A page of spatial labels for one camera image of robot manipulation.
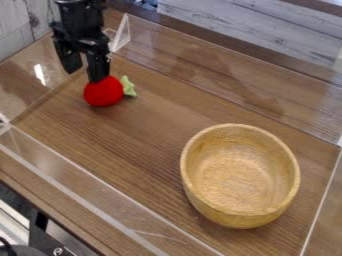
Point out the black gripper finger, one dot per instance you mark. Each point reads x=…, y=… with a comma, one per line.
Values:
x=69, y=56
x=98, y=62

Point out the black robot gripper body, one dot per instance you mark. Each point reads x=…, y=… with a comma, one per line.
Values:
x=80, y=29

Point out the red plush strawberry toy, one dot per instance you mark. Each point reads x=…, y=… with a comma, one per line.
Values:
x=109, y=91

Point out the oval wooden bowl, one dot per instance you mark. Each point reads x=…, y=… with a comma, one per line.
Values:
x=240, y=174

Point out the black table leg clamp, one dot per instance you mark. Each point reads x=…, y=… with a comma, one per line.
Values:
x=53, y=240

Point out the clear acrylic corner bracket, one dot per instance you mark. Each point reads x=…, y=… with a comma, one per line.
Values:
x=120, y=36

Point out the clear acrylic tray wall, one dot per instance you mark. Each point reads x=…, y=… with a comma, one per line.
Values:
x=100, y=167

